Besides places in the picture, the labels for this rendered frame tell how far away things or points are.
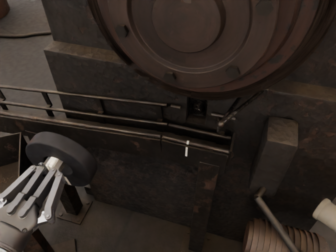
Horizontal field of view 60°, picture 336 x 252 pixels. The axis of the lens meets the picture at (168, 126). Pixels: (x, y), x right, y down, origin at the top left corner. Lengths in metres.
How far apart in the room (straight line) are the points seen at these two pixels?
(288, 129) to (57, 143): 0.55
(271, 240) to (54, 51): 0.83
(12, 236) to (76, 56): 0.53
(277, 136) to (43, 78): 1.98
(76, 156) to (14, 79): 1.96
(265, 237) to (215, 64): 0.54
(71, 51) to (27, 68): 1.69
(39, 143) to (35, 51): 2.22
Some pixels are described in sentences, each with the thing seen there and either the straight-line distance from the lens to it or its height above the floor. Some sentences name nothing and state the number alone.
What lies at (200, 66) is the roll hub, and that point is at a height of 1.02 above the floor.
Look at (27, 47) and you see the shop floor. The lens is 2.90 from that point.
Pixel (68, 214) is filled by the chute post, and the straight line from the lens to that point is 1.57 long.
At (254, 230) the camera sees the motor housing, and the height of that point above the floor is 0.53.
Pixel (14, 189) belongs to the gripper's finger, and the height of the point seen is 0.85.
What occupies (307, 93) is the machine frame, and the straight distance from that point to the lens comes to 0.81.
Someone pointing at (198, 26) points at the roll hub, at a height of 1.11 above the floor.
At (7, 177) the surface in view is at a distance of 1.00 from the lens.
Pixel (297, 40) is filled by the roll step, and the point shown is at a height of 1.07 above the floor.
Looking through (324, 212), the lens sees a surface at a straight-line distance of 0.82.
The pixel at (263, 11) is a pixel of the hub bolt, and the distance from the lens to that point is 0.48.
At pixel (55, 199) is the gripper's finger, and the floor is 0.84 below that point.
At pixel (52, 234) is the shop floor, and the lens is 1.56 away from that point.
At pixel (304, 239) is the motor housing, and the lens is 0.95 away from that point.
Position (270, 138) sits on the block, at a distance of 0.76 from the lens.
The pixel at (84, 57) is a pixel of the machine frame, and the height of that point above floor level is 0.87.
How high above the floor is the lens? 1.33
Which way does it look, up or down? 46 degrees down
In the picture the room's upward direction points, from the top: straight up
